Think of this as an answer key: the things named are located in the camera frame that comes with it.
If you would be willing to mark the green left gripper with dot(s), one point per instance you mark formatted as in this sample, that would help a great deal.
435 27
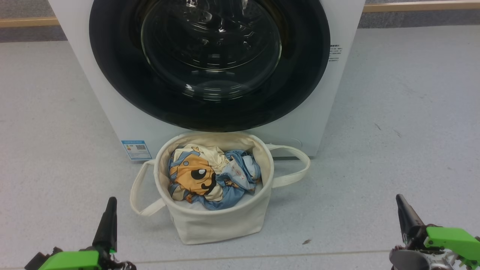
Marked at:
71 261

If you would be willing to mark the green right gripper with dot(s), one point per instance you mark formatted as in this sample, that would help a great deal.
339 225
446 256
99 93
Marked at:
450 240

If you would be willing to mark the cream orange cartoon shirt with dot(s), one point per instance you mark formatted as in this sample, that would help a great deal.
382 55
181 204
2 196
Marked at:
187 172

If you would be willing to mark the blue cartoon print garment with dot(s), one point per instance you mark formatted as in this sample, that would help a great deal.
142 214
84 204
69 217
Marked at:
240 176

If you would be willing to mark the washing machine glass door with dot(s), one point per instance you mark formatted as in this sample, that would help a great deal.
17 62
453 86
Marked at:
112 56

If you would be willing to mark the white front-load washing machine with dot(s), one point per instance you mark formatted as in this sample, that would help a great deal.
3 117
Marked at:
318 123

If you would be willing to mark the blue energy label sticker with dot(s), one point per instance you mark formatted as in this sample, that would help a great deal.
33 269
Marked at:
135 150

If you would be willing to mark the cream canvas laundry basket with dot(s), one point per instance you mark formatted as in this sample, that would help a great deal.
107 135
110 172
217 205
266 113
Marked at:
217 225

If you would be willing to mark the round drain filter cover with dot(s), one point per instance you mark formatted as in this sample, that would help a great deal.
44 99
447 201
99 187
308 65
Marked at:
285 140

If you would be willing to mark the small black text sticker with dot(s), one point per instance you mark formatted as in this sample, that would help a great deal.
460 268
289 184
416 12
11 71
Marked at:
335 52

